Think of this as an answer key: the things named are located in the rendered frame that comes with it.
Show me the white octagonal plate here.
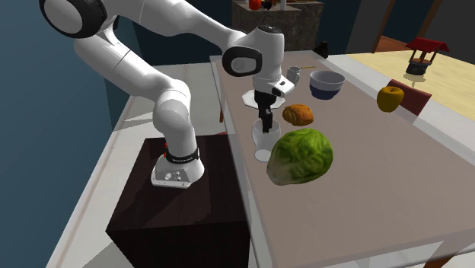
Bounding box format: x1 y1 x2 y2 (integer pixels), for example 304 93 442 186
241 89 287 110

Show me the brown bread roll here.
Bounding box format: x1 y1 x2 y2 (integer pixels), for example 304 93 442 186
282 104 315 127

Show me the grey mug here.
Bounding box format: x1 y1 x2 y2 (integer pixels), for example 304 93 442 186
285 65 303 86

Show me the white glass cup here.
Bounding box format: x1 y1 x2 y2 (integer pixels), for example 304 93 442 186
251 119 282 163

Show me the white and blue bowl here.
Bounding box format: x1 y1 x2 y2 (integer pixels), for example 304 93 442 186
308 69 347 101

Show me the green lettuce head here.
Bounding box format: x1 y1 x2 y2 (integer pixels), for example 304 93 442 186
266 127 334 187

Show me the small black object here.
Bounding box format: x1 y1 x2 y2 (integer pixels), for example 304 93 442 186
313 40 331 60

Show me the dark stone cabinet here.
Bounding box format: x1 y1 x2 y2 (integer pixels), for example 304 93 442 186
231 0 325 52

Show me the yellow apple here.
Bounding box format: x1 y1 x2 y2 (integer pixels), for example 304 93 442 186
376 85 406 113

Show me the brown table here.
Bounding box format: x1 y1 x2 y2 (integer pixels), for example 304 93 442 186
209 49 475 268

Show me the dark robot stand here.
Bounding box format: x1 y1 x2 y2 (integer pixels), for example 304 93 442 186
105 134 250 268

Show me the red roofed toy well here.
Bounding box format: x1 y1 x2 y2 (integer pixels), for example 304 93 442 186
403 37 451 78

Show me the pale yellow table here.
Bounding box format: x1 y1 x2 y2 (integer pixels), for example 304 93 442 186
346 49 475 123

